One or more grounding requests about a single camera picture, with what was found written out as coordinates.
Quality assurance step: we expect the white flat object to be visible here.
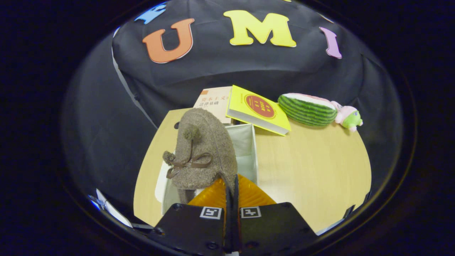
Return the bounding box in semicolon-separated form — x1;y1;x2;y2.
95;188;133;228

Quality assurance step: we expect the pink and green plush toy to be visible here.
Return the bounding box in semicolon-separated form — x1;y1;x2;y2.
331;101;364;133

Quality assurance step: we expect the brown suede shoe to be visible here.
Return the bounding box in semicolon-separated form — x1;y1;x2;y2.
162;108;238;204

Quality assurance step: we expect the yellow book with red circle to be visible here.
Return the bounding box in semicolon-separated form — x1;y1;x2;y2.
226;85;291;136

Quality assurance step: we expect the black backdrop cloth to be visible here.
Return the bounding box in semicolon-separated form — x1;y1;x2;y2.
62;0;402;214

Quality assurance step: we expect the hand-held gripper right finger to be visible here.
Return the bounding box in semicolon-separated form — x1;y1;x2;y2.
233;174;317;254

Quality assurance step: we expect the beige fabric storage box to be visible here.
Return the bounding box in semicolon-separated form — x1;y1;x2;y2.
155;123;259;215

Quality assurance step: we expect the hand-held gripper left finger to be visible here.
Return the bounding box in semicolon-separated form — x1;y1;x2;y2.
149;174;235;255

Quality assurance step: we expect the watermelon slice plush toy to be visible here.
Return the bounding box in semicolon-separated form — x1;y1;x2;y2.
278;93;338;127

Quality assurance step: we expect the beige paperback book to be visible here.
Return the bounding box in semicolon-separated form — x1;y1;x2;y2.
193;86;233;124

